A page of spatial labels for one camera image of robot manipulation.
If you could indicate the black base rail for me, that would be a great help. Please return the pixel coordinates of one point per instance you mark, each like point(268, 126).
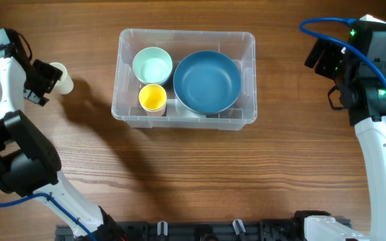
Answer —
point(259, 230)

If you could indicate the pale green cup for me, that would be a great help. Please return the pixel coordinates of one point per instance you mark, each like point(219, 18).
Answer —
point(65, 84)

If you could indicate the yellow cup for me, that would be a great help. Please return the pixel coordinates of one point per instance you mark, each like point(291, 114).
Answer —
point(153, 97)

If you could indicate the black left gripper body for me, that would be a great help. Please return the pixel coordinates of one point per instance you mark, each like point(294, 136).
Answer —
point(41, 77)

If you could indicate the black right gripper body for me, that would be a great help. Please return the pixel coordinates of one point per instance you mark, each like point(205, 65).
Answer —
point(329, 61)

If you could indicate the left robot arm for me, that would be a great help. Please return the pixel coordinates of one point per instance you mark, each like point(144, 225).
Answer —
point(30, 165)

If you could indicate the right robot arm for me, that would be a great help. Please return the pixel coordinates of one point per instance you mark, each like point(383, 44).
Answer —
point(365, 101)

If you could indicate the pink cup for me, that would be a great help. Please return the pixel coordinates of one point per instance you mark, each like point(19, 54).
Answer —
point(157, 112)

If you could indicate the blue bowl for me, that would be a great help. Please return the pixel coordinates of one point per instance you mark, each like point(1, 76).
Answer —
point(207, 82)

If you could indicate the cream bowl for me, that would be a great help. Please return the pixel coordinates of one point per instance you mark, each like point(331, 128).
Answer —
point(228, 108)

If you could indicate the clear plastic storage bin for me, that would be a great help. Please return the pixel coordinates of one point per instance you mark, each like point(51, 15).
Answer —
point(239, 46)

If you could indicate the mint green small bowl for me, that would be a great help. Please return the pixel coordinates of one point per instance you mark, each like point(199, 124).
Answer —
point(152, 65)

